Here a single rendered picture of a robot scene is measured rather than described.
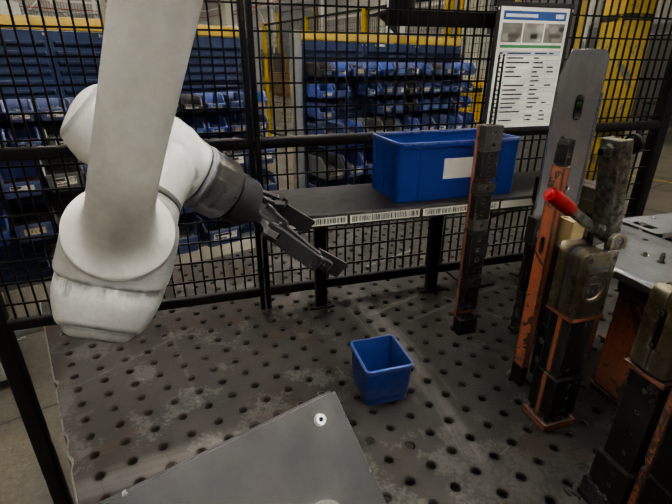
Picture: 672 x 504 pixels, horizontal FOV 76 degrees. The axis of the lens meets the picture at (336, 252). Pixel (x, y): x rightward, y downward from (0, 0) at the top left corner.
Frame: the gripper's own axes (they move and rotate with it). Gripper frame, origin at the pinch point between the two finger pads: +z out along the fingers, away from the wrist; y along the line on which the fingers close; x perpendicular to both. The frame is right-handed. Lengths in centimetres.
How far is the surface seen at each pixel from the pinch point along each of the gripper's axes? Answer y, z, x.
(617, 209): 24.8, 18.3, 34.7
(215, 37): -185, 22, 12
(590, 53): -5, 26, 60
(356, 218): -10.3, 12.2, 5.7
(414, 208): -8.3, 21.5, 15.0
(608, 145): 20.5, 11.0, 39.7
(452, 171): -11.1, 25.9, 26.4
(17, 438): -72, 11, -149
